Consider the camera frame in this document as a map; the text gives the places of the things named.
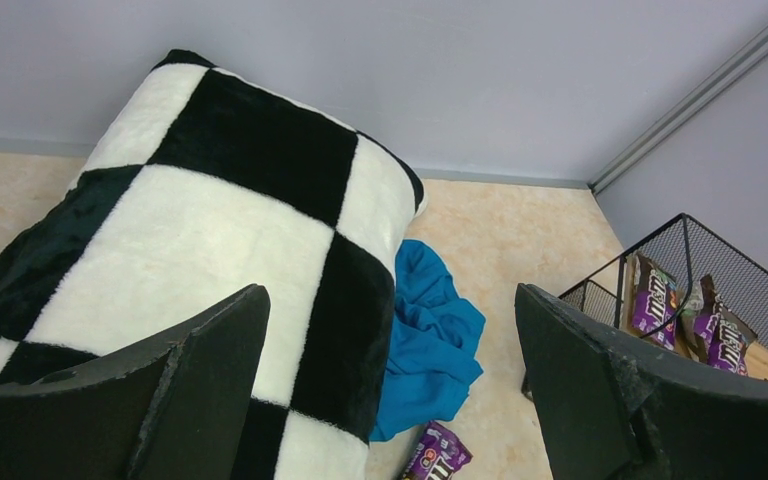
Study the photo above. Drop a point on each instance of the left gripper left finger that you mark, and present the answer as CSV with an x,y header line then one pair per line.
x,y
171,406

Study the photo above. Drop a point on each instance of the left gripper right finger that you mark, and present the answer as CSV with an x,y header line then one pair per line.
x,y
612,406

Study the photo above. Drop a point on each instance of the black white checkered pillow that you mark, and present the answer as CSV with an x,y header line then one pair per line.
x,y
203,185

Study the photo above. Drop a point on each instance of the purple candy bag on shelf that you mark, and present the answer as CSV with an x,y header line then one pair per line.
x,y
655,302

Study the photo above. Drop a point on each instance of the blue crumpled cloth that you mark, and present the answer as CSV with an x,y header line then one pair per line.
x,y
431,363

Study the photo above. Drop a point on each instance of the purple candy bag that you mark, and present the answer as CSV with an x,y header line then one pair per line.
x,y
728,346
655,302
701,311
438,455

